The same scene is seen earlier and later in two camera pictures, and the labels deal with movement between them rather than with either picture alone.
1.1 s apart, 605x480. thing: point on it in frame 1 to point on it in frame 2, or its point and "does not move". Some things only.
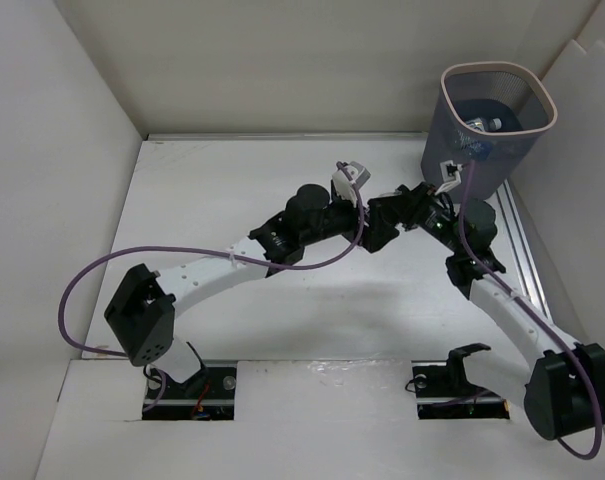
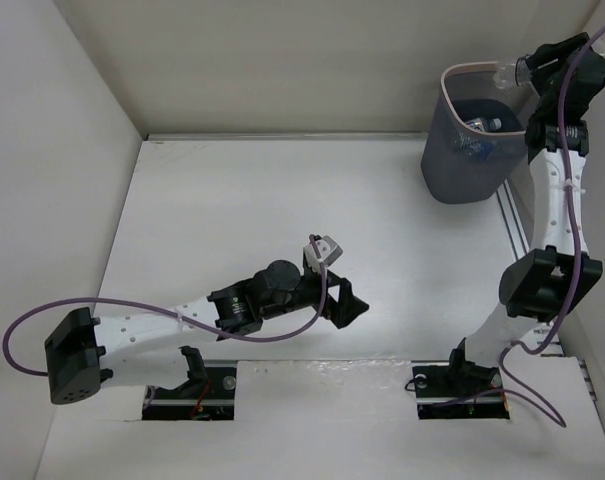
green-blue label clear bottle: [474, 147] does not move
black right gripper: [414, 203] to [547, 51]
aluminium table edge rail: [287, 137] does not move
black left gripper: [376, 231] to [346, 306]
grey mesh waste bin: [487, 113] does not move
